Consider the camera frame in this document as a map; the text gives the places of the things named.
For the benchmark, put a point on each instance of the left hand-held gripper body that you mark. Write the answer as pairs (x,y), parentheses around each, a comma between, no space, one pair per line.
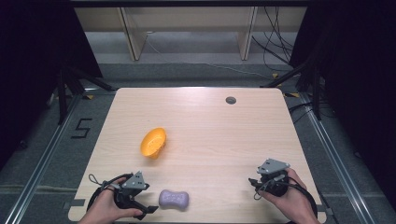
(134,183)

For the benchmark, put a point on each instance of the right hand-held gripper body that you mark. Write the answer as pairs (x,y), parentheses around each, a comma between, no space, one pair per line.
(274,177)

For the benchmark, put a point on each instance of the purple soap bar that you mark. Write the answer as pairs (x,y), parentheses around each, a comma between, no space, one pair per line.
(174,199)

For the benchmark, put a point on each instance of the orange soap dish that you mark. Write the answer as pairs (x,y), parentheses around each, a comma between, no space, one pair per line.
(152,143)

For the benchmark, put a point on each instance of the person's right hand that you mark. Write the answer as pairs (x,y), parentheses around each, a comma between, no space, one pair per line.
(292,202)

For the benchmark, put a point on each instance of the person's left hand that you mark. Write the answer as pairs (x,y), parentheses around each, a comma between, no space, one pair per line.
(106,207)

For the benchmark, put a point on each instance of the yellow floor tape piece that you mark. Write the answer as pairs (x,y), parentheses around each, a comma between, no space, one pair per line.
(89,97)
(292,95)
(275,75)

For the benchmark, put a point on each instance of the grey round table grommet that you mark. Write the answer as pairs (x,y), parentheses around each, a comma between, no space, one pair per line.
(230,100)

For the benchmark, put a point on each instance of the black stand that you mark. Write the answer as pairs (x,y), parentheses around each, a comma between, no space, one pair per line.
(67,84)
(314,84)

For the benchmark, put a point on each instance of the black curtain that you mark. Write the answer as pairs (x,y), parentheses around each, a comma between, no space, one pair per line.
(34,62)
(364,77)

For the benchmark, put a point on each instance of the white background desk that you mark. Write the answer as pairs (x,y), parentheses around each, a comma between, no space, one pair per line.
(134,37)

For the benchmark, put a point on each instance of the aluminium floor rail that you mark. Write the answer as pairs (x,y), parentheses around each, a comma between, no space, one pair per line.
(336,161)
(40,161)

